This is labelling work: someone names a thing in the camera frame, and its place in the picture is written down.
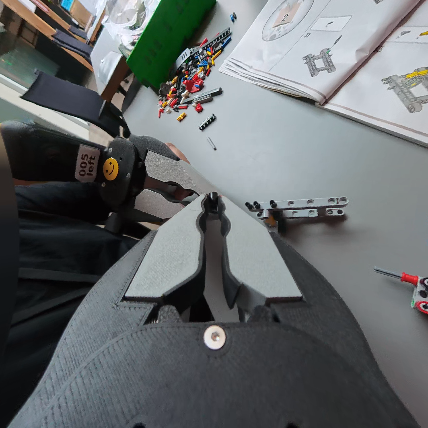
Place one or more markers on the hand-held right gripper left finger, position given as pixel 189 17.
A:
pixel 167 264

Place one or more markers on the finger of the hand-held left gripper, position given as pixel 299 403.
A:
pixel 170 170
pixel 153 207

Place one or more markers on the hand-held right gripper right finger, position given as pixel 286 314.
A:
pixel 257 264

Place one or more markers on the small black lego connector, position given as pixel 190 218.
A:
pixel 213 202

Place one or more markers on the grey lego frame assembly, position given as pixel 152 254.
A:
pixel 301 204

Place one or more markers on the grey lego axle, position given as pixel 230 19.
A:
pixel 211 143

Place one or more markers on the black five-hole lego beam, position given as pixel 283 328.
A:
pixel 207 122

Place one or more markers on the pile of loose lego pieces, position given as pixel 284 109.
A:
pixel 190 77

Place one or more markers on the partly built lego model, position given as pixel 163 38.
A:
pixel 421 291

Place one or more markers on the lego instruction booklet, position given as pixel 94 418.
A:
pixel 334 60

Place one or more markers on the person's left hand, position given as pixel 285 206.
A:
pixel 177 153

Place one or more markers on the black office chair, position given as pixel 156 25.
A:
pixel 67 97

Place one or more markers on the grey wood-edged side table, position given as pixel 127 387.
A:
pixel 107 67

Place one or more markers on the person's dark clothing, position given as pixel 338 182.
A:
pixel 60 267

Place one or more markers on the green plastic bin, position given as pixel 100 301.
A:
pixel 163 40

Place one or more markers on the clear plastic bags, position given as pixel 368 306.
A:
pixel 130 20

